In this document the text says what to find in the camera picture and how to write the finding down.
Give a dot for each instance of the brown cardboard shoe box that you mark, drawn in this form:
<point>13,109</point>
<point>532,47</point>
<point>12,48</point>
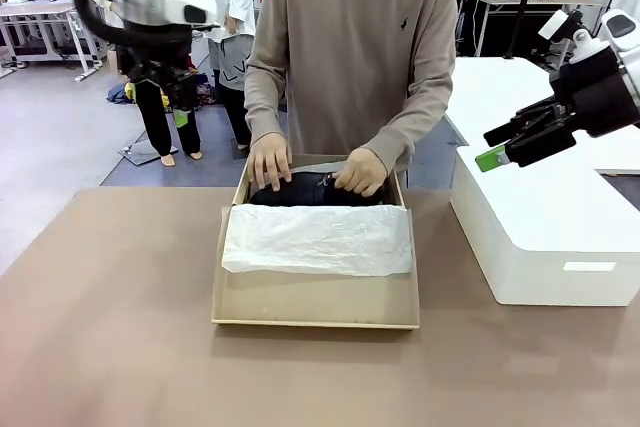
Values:
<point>300,297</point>

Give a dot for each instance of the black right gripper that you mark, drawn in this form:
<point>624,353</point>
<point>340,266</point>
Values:
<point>597,92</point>

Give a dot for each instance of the mannequin white shirt grey shorts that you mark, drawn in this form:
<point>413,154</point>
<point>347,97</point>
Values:
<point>232,57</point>

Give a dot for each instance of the person's left forearm beige sleeve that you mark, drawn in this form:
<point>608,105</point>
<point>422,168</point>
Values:
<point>405,122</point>

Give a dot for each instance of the square metal mannequin base plate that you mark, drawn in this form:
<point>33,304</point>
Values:
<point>135,152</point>

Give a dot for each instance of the grey top lab table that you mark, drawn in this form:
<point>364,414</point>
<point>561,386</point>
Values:
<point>530,1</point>

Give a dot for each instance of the person in beige sweater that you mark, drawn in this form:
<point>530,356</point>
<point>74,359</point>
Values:
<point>355,37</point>

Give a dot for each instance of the white tissue paper sheet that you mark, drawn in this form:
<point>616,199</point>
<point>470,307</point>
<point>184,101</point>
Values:
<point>320,242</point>

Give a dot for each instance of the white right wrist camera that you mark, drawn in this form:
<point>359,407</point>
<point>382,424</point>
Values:
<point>562,24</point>

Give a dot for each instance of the white frame lab table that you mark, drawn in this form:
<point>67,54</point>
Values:
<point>40,9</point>

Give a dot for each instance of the person's right forearm beige sleeve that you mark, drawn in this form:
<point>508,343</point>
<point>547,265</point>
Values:
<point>265,102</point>

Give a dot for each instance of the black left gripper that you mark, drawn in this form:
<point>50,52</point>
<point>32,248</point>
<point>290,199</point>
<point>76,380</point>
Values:
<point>160,67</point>

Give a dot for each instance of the person's right hand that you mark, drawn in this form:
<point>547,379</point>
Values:
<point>270,157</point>

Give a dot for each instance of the person's left hand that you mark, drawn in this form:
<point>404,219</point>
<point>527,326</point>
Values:
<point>362,172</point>

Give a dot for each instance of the large white platform box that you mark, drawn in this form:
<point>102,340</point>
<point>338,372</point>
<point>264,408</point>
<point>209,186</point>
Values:
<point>540,217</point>

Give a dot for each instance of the mannequin white jacket black trousers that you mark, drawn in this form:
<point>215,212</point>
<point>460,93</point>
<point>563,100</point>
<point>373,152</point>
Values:
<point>155,132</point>

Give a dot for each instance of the black vertical pole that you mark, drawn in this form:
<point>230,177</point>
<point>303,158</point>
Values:
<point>522,2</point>

